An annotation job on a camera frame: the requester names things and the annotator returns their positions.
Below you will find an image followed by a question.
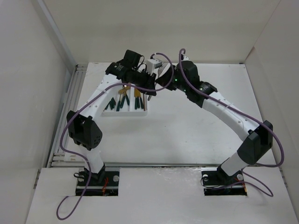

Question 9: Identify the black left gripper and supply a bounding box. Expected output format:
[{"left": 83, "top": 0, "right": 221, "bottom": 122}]
[{"left": 129, "top": 69, "right": 156, "bottom": 96}]

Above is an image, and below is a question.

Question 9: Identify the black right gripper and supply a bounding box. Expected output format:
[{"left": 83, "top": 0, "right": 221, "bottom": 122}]
[{"left": 155, "top": 64, "right": 189, "bottom": 93}]

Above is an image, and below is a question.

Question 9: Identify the gold knife green handle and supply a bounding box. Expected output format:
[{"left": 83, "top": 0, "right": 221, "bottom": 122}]
[
  {"left": 135, "top": 89, "right": 141, "bottom": 109},
  {"left": 134, "top": 88, "right": 138, "bottom": 110},
  {"left": 139, "top": 93, "right": 144, "bottom": 109}
]

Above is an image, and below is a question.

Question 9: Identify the copper knife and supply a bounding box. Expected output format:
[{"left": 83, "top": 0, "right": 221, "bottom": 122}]
[{"left": 142, "top": 94, "right": 147, "bottom": 111}]

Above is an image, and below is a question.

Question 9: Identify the gold spoon green handle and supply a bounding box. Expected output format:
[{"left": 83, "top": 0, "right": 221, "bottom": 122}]
[
  {"left": 120, "top": 86, "right": 127, "bottom": 108},
  {"left": 124, "top": 92, "right": 130, "bottom": 105},
  {"left": 116, "top": 89, "right": 124, "bottom": 112}
]

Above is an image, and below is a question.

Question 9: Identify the silver fork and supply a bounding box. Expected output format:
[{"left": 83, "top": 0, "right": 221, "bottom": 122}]
[{"left": 157, "top": 63, "right": 168, "bottom": 78}]

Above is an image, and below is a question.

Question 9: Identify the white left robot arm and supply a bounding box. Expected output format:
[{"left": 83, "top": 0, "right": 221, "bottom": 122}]
[{"left": 67, "top": 50, "right": 162, "bottom": 185}]

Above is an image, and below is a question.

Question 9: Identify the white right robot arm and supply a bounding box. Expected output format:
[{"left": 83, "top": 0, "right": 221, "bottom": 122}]
[{"left": 156, "top": 61, "right": 273, "bottom": 185}]

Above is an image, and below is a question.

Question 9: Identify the white cutlery tray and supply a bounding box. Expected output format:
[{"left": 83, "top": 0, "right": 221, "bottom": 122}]
[{"left": 101, "top": 86, "right": 148, "bottom": 117}]

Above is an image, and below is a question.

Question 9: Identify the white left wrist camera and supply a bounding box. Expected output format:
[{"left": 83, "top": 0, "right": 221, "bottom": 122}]
[{"left": 146, "top": 58, "right": 163, "bottom": 74}]

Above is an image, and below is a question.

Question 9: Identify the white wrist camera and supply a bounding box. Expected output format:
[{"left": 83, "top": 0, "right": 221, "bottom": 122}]
[
  {"left": 181, "top": 55, "right": 190, "bottom": 62},
  {"left": 146, "top": 58, "right": 163, "bottom": 74}
]

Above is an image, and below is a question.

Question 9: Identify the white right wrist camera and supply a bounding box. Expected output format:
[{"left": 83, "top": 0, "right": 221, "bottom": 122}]
[{"left": 181, "top": 55, "right": 190, "bottom": 62}]

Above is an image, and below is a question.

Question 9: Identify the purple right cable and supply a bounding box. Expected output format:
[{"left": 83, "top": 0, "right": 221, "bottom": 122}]
[{"left": 178, "top": 48, "right": 284, "bottom": 198}]

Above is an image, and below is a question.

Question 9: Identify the purple cable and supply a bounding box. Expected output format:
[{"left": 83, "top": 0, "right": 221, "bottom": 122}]
[
  {"left": 178, "top": 48, "right": 284, "bottom": 198},
  {"left": 57, "top": 52, "right": 175, "bottom": 220}
]

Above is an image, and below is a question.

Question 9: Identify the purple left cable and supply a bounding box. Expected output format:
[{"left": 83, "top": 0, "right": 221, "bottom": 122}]
[{"left": 57, "top": 52, "right": 175, "bottom": 220}]

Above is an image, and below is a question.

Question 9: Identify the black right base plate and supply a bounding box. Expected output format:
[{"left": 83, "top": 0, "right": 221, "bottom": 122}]
[{"left": 200, "top": 169, "right": 247, "bottom": 196}]

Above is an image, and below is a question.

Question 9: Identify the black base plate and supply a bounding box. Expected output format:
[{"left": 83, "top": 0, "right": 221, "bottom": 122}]
[
  {"left": 73, "top": 167, "right": 120, "bottom": 196},
  {"left": 200, "top": 169, "right": 247, "bottom": 196}
]

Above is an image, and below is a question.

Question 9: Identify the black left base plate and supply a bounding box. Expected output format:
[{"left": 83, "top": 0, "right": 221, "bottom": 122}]
[{"left": 73, "top": 167, "right": 120, "bottom": 196}]

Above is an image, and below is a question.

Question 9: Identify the aluminium rail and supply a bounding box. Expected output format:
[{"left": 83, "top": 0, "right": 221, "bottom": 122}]
[{"left": 45, "top": 64, "right": 87, "bottom": 168}]

